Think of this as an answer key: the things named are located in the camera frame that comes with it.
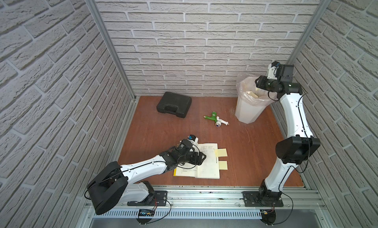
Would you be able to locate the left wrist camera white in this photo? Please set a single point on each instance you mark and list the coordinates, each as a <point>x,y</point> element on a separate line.
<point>193,139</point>

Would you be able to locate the green white toy faucet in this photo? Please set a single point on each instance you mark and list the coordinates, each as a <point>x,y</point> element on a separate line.
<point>218,121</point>

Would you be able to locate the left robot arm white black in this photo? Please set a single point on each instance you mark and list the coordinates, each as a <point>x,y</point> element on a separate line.
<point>125,183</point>

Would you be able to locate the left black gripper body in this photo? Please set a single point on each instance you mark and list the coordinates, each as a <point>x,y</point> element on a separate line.
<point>196,157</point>

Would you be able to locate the aluminium frame rail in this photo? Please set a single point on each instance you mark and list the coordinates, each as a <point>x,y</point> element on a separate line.
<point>208,197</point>

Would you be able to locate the black plastic tool case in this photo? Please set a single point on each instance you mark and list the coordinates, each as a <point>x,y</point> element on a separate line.
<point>175,104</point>

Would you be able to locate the yellow children's book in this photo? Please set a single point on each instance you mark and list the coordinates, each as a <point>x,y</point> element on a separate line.
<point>209,168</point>

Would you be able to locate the small controller board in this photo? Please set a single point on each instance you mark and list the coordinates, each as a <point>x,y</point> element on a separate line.
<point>146,213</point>
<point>268,217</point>

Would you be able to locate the yellow sticky note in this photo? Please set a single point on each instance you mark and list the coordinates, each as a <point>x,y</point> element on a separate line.
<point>223,165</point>
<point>221,152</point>

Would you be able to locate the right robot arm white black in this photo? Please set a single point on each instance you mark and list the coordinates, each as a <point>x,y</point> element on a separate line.
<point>300,143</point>

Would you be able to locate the pink plastic bin liner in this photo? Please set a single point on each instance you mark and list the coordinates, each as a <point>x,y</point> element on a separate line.
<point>246,82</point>

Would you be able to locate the right small controller board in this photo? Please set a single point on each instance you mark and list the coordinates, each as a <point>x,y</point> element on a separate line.
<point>268,217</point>

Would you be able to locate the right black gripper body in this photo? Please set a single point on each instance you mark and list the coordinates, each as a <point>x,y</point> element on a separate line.
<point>268,84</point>

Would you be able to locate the white trash bin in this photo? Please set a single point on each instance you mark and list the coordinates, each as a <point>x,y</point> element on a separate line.
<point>247,114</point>

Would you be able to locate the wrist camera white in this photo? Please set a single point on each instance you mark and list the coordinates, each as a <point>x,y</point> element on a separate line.
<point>272,70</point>
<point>193,139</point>

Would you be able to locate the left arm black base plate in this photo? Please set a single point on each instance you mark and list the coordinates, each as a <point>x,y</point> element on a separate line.
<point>157,198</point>

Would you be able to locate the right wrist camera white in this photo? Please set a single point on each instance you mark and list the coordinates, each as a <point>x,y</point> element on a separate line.
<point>272,70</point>

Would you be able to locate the left small controller board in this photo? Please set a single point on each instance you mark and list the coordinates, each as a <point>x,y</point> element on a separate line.
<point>146,213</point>

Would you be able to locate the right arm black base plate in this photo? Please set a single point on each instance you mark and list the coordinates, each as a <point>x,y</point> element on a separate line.
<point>257,199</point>

